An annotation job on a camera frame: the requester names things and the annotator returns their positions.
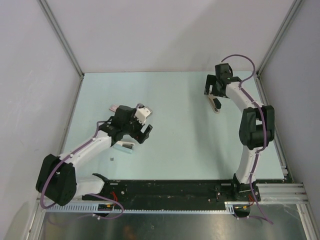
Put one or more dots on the left aluminium frame post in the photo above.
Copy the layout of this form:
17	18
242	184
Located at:
52	20

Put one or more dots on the aluminium frame post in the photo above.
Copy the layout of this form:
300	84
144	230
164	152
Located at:
281	33
52	20

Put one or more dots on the red white staple box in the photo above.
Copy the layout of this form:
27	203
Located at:
114	108

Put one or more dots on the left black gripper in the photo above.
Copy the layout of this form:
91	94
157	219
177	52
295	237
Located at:
137	134

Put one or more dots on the light blue white stapler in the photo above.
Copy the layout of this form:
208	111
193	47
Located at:
124	146

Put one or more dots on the aluminium front rail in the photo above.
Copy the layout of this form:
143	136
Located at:
280	192

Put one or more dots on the beige black stapler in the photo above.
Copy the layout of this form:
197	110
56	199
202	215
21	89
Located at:
214	103

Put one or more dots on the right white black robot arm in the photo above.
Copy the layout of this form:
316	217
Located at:
257	125

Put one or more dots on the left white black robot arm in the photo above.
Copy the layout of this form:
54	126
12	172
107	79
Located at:
58	179

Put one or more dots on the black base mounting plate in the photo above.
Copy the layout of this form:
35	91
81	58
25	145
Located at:
171	203

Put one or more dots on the right aluminium frame post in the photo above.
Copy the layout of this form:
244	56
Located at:
281	33

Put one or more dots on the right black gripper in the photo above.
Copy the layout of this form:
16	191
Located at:
211	80

